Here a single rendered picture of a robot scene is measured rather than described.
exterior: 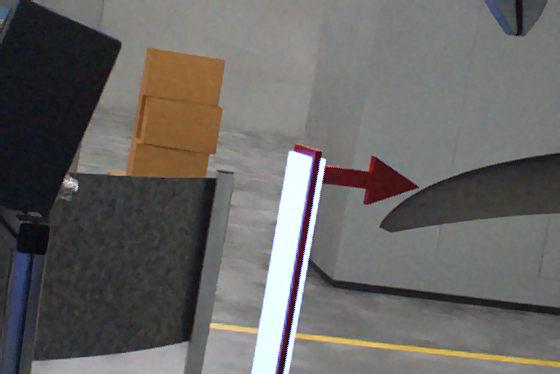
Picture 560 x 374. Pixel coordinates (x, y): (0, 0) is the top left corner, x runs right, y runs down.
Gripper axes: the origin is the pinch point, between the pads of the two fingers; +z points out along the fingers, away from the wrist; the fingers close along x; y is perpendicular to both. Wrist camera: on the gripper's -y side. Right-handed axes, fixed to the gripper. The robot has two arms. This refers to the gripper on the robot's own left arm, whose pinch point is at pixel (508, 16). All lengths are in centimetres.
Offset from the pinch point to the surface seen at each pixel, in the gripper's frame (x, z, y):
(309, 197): -13.2, 11.5, 2.5
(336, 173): -11.4, 10.2, 1.8
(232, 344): 149, 5, -421
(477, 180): -3.2, 9.7, 1.5
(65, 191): -11, 2, -59
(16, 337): -16, 17, -55
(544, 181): -0.8, 9.9, 4.0
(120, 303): 32, 4, -192
